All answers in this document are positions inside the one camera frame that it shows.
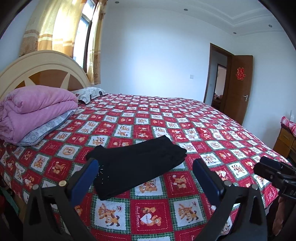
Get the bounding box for black pants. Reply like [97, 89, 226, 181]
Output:
[85, 136, 187, 201]

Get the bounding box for wooden cabinet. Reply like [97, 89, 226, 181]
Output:
[273, 126, 296, 160]

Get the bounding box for pink folded blanket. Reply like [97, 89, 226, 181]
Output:
[0, 85, 78, 143]

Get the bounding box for cream and brown headboard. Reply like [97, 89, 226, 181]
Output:
[0, 50, 91, 100]

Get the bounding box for grey patterned pillow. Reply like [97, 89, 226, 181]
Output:
[17, 109, 78, 146]

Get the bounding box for person's right hand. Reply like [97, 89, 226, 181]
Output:
[272, 197, 287, 235]

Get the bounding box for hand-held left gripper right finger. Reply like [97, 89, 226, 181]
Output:
[192, 158, 267, 241]

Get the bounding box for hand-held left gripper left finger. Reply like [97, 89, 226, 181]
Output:
[23, 158, 100, 241]

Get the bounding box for white patterned pillow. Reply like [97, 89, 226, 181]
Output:
[70, 87, 108, 104]

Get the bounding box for brown sofa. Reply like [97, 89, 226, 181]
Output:
[213, 93, 224, 107]

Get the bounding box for wide yellow curtain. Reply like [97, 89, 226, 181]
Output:
[18, 0, 88, 58]

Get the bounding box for window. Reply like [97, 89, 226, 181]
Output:
[73, 0, 98, 70]

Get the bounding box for brown door frame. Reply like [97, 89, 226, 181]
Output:
[203, 43, 235, 109]

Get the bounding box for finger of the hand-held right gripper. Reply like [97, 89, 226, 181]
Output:
[260, 156, 289, 170]
[253, 163, 281, 184]

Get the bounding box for brown wooden door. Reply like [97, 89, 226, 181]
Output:
[221, 55, 253, 126]

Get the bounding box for red paper door decoration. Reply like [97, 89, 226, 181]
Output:
[235, 67, 246, 80]

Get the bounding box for red checkered printed bedspread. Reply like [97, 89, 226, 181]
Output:
[0, 93, 292, 241]

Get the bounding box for red checkered cloth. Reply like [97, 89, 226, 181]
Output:
[280, 116, 296, 138]

